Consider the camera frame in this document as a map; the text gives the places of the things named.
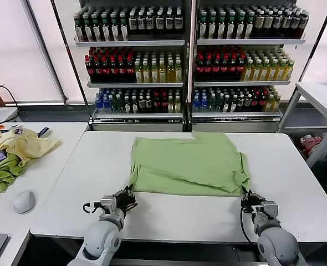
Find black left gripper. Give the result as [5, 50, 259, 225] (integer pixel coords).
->
[115, 185, 138, 213]

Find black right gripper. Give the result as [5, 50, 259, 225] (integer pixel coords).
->
[240, 186, 264, 214]

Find light green t-shirt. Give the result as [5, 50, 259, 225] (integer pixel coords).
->
[127, 131, 252, 198]

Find pink clothes pile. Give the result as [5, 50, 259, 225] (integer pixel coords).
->
[299, 134, 324, 156]

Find white computer mouse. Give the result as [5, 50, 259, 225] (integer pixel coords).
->
[13, 190, 37, 214]

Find pale yellow garment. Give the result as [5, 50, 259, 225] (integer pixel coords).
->
[0, 127, 62, 167]

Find red cap cola bottle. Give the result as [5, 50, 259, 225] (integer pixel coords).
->
[212, 54, 221, 81]
[101, 55, 110, 83]
[220, 54, 229, 81]
[117, 55, 126, 83]
[228, 54, 238, 81]
[237, 54, 246, 81]
[109, 55, 118, 83]
[85, 55, 95, 83]
[94, 55, 103, 83]
[125, 55, 135, 83]
[195, 54, 205, 81]
[203, 54, 213, 81]

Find crumpled green garment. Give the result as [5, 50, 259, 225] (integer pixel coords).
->
[0, 152, 25, 194]

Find beverage display shelf unit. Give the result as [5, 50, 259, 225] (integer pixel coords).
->
[74, 0, 188, 132]
[190, 0, 307, 133]

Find green cap brown bottle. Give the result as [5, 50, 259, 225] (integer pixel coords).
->
[198, 12, 208, 39]
[245, 12, 255, 39]
[75, 14, 84, 42]
[226, 12, 236, 39]
[236, 12, 246, 39]
[207, 12, 217, 39]
[101, 14, 111, 42]
[93, 14, 102, 42]
[84, 14, 93, 42]
[217, 12, 227, 39]
[110, 14, 120, 42]
[119, 14, 129, 42]

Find dark bottle white printed label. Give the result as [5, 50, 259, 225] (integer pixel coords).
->
[155, 10, 165, 35]
[129, 10, 138, 35]
[173, 10, 183, 35]
[137, 10, 147, 35]
[165, 10, 175, 35]
[146, 10, 156, 35]

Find dark bottle pale label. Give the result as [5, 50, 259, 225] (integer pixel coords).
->
[290, 11, 299, 39]
[299, 11, 310, 39]
[273, 11, 282, 39]
[263, 11, 273, 39]
[281, 11, 290, 39]
[254, 11, 264, 39]

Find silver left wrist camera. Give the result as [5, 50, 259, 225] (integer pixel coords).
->
[100, 195, 117, 213]

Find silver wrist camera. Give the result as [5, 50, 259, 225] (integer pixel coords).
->
[260, 201, 280, 221]
[100, 195, 117, 213]

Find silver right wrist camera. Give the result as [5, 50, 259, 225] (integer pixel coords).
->
[260, 201, 280, 221]

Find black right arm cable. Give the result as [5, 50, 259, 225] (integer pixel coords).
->
[240, 206, 260, 245]

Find black left camera cable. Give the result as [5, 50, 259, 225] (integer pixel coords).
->
[83, 202, 102, 214]

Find white metal frame table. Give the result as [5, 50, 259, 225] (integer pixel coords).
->
[277, 81, 327, 168]

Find black power cable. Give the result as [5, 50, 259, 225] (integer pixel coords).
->
[0, 84, 18, 122]

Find grey slanted window post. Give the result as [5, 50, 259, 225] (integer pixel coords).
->
[23, 0, 69, 105]

